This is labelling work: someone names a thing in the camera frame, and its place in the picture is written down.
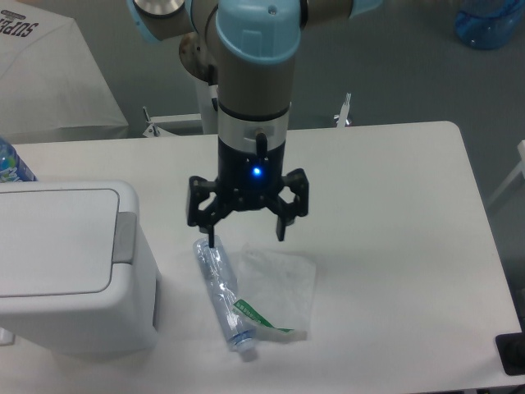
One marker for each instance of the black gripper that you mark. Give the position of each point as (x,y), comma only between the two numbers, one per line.
(246,182)

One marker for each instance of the white plastic trash can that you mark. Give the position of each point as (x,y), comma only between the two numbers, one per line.
(77,272)

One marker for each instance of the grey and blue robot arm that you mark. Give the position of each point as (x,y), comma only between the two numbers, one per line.
(249,50)

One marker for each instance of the crushed clear plastic bottle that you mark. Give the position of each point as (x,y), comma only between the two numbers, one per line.
(222,287)

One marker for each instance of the clear plastic bag green label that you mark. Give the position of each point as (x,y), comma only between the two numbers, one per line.
(275,293)

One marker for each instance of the white printed cloth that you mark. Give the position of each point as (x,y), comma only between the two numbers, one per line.
(51,86)

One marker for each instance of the blue labelled drink bottle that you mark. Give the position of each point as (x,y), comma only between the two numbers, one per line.
(13,168)

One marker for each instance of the black device at table edge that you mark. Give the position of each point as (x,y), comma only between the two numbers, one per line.
(510,347)

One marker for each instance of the blue water jug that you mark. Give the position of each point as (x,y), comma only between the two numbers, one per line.
(487,25)

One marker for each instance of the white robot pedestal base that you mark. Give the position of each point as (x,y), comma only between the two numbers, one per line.
(199,65)

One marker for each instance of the white frame at right edge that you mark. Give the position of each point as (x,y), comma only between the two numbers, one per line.
(509,186)

